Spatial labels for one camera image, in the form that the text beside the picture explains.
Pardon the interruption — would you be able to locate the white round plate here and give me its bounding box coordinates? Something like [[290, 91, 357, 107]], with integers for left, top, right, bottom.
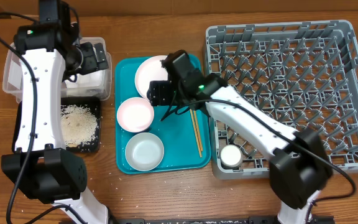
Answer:
[[135, 55, 168, 100]]

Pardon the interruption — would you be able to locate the wooden chopstick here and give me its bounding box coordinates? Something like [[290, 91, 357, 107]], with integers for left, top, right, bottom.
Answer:
[[190, 110, 202, 158], [193, 110, 203, 157]]

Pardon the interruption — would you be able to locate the pink bowl with rice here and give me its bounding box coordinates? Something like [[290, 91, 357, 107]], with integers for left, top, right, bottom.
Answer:
[[116, 97, 155, 133]]

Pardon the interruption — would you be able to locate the grey white bowl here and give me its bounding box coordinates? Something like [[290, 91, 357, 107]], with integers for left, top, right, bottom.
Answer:
[[125, 133, 165, 172]]

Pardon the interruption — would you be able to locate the white paper cup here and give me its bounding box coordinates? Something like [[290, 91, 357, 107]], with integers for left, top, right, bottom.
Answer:
[[220, 144, 242, 169]]

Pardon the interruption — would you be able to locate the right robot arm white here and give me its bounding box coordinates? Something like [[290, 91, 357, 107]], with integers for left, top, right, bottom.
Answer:
[[147, 50, 356, 223]]

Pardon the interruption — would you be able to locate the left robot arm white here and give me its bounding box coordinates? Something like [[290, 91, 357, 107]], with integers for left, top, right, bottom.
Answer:
[[1, 1, 116, 223]]

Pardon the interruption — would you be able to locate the black waste tray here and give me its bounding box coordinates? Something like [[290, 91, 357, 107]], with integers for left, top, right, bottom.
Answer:
[[12, 96, 102, 154]]

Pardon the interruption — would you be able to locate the grey plastic dishwasher rack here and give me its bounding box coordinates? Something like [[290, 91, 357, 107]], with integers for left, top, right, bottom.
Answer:
[[204, 20, 358, 173]]

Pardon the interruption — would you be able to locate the clear plastic bin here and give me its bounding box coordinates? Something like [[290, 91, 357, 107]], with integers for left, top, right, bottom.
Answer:
[[2, 50, 112, 103]]

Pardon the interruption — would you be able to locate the teal plastic tray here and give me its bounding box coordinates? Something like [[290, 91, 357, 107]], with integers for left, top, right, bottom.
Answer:
[[114, 57, 211, 173]]

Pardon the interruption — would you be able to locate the pile of rice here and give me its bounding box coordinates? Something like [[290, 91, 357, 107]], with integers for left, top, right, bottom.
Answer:
[[61, 105, 98, 147]]

